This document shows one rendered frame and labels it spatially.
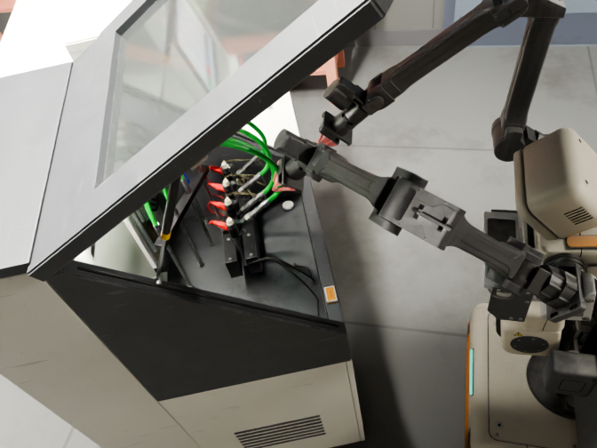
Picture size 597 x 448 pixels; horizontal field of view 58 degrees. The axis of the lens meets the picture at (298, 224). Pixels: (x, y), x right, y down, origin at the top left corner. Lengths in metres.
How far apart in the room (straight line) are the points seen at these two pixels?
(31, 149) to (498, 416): 1.70
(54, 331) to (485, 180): 2.40
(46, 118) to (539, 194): 1.16
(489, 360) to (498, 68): 2.24
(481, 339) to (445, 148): 1.39
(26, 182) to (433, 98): 2.79
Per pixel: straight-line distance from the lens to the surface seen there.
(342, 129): 1.48
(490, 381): 2.18
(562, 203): 1.25
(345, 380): 1.73
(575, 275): 1.31
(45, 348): 1.43
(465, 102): 3.62
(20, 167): 1.38
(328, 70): 3.50
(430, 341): 2.53
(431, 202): 0.92
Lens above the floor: 2.26
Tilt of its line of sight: 50 degrees down
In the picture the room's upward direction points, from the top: 13 degrees counter-clockwise
